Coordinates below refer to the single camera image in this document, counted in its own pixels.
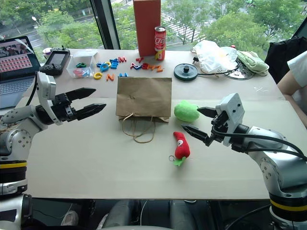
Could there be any black cable under table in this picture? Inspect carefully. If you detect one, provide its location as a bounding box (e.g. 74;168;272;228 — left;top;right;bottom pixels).
224;203;272;230

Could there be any red drink can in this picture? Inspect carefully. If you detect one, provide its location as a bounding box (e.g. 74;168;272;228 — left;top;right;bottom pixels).
154;26;167;61

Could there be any clear plastic box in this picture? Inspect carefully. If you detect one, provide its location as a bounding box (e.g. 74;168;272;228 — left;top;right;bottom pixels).
66;54;96;80

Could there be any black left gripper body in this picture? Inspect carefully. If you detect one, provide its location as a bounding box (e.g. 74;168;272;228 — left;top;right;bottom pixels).
52;93;79;123

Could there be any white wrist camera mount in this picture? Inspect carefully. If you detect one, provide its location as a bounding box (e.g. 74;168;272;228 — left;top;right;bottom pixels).
35;71;57;126
215;92;246;147

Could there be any light green fabric pouch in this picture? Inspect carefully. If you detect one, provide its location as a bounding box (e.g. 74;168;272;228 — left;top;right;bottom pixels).
236;50;270;76

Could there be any tall red box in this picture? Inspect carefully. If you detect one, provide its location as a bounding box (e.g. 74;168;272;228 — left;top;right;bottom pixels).
132;0;162;58

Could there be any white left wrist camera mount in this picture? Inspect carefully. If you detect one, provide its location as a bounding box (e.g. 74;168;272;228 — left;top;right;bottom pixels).
35;71;57;126

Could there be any grey laptop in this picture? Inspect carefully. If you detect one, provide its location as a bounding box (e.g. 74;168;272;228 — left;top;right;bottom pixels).
0;35;42;110

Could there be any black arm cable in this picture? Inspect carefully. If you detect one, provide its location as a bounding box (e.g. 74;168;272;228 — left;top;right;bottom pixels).
24;71;39;107
212;127;307;161

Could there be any brown paper bag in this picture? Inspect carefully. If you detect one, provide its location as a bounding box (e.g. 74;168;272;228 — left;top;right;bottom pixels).
116;77;173;144

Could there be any black power cord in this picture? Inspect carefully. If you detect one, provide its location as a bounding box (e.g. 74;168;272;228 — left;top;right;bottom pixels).
191;56;240;78

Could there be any black window post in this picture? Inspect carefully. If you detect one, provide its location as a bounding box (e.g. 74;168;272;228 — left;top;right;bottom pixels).
89;0;121;50

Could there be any person's white shirt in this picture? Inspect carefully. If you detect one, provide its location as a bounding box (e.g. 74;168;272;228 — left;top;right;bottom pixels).
286;50;307;113

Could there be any round metal plate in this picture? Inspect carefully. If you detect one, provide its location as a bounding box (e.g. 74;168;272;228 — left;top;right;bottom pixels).
221;59;255;81

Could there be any white plastic bag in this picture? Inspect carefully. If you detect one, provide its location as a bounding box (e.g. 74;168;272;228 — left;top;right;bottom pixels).
191;39;238;74

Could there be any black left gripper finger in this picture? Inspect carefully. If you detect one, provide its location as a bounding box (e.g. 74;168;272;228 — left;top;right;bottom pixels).
66;88;97;102
75;103;107;121

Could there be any black handheld controller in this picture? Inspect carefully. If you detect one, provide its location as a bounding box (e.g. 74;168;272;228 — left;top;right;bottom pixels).
39;46;71;76

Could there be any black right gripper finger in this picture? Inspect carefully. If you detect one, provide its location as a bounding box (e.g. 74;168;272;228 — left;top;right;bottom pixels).
197;106;218;118
180;123;212;147

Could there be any green rounded object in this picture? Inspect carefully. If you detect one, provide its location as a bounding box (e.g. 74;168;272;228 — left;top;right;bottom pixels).
174;100;201;123

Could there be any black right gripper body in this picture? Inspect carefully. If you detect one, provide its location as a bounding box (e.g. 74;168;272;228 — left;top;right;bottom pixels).
210;110;230;143

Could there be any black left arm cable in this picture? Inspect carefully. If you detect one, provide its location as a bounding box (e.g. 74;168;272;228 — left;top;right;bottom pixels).
24;71;39;107

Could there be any dark green round kettle base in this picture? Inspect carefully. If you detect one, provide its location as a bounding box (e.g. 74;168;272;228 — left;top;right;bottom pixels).
173;63;200;81

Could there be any red plush chili toy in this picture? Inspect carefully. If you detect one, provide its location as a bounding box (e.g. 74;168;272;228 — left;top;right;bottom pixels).
168;131;191;167

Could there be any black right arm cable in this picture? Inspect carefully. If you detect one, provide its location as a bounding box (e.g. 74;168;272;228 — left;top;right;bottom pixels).
212;127;307;161

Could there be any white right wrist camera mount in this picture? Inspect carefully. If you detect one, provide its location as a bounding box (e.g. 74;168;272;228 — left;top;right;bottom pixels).
215;92;246;147

